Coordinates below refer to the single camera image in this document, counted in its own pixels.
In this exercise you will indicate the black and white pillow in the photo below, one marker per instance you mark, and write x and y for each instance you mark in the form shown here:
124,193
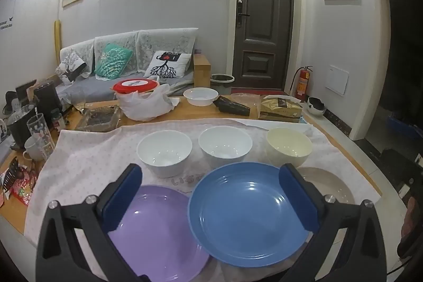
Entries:
71,65

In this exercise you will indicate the black grinder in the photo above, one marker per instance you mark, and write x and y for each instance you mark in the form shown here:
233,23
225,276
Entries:
46,100

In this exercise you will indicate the white wall panel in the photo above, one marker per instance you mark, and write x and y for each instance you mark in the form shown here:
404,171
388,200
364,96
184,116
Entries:
337,77

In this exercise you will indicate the white shallow bowl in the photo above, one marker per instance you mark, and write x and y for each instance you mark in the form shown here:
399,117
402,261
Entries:
200,97

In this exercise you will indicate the clear plastic container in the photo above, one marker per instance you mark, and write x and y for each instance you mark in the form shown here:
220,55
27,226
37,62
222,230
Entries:
244,99

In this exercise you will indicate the small spice bottle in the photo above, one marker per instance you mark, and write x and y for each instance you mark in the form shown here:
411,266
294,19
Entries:
58,120

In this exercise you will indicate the purple plate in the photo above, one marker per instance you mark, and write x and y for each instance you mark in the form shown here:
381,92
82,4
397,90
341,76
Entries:
158,235

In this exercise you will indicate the white tree print pillow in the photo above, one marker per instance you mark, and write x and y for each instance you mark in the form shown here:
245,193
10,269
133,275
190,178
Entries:
167,65

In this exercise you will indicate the teal patterned pillow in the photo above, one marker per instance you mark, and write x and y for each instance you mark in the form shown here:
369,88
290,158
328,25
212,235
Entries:
112,60

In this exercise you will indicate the white mug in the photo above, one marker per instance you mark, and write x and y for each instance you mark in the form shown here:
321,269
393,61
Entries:
32,149

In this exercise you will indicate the gold paper bag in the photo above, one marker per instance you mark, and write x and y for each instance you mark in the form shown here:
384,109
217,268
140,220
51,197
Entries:
281,110

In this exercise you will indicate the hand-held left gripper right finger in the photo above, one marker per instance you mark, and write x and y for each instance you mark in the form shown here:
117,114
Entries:
297,199

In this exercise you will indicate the glass tray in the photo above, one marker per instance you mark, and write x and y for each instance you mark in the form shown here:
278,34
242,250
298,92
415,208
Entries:
99,118

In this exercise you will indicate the printed drinking glass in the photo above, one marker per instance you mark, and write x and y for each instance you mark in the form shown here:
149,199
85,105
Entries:
39,133

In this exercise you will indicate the dark brown door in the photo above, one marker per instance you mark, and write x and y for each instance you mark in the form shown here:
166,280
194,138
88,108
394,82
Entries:
264,21

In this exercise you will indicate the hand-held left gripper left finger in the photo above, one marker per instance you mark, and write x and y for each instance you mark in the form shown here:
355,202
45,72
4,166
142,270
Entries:
124,199

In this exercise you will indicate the blue plate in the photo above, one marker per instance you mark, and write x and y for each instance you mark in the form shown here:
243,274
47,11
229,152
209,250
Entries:
244,212

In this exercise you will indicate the yellow rolled mat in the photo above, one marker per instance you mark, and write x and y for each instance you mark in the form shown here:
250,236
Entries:
58,44

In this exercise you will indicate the beige plate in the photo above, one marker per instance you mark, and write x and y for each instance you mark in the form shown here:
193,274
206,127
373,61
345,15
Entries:
333,184

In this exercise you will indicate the white plastic bag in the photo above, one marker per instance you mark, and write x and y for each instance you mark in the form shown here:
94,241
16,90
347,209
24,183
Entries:
145,107

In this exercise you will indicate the grey sofa with lace cover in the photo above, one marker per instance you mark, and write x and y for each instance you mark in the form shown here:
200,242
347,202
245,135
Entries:
86,87

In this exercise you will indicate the black kettle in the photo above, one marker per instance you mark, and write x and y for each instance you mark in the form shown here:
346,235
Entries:
19,133

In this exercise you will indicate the blue packet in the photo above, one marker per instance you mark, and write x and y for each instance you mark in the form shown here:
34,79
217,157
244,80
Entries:
303,119

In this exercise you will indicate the white deep bowl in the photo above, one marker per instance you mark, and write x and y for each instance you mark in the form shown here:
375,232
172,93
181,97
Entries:
165,153
224,146

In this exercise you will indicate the cream bowl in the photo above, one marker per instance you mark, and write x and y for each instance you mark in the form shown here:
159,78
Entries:
290,146

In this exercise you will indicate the round trash bin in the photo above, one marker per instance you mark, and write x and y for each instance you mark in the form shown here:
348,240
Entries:
222,79

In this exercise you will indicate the black hair claw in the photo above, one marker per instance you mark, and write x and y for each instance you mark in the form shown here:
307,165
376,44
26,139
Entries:
11,173

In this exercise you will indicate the red fire extinguisher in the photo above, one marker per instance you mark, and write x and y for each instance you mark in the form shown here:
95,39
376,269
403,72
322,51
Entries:
302,85

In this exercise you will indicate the pink dotted table cloth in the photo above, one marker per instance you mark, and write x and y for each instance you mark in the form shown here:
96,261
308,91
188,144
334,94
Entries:
82,163

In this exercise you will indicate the red doormat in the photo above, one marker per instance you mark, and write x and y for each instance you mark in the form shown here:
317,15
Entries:
261,92

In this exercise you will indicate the red snack packet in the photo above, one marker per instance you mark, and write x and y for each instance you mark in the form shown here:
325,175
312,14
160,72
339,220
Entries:
24,189

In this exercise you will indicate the black bag roll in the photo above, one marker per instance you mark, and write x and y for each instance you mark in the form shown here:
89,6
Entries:
231,107

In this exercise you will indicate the red lidded container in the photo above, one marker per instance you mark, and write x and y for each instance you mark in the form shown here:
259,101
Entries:
135,85

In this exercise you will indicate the white and black round object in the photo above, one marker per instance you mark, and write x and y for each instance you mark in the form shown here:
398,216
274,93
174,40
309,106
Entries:
315,107

